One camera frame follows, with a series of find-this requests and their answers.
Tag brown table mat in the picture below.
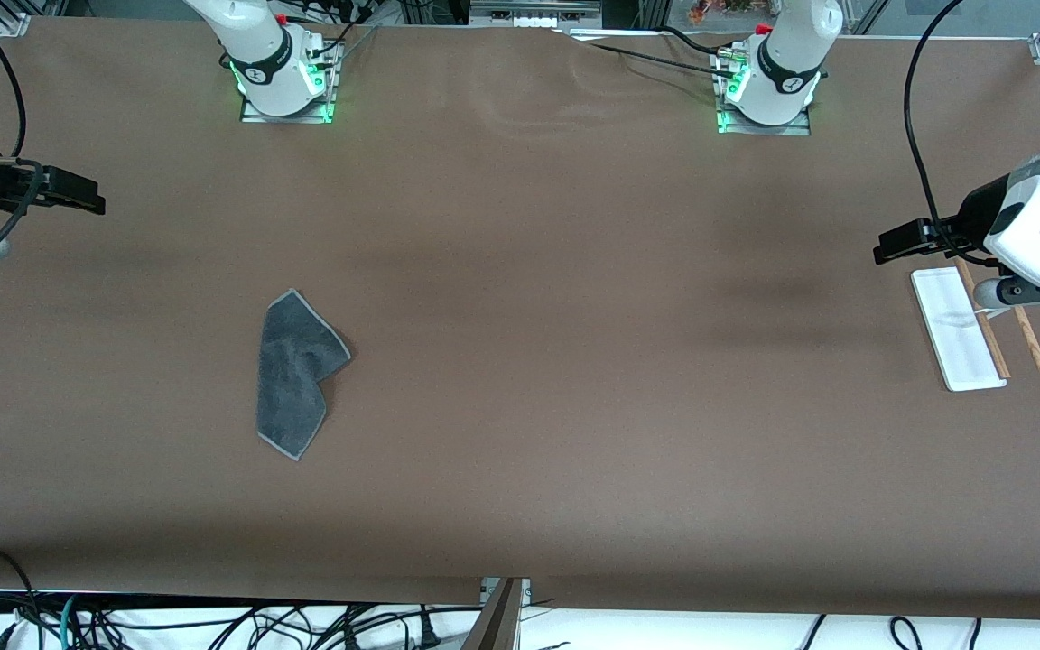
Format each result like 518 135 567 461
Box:
0 16 1040 624

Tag white power strip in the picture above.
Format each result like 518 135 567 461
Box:
470 0 602 29

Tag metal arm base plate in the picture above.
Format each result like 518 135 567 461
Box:
717 107 812 137
240 90 337 125

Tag thin black cable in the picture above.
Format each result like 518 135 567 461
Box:
588 41 729 79

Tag white rack base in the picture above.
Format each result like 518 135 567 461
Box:
910 267 1008 393

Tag small metal bracket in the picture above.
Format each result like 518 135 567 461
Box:
480 578 533 608

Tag grey towel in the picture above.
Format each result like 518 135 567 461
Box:
255 288 353 462

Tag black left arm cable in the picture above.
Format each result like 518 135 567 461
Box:
903 0 1004 269

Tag orange red object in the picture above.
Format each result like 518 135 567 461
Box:
687 0 757 24

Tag black base connector cable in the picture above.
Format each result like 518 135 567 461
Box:
290 0 378 66

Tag brown wooden beam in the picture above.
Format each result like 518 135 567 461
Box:
464 578 525 650

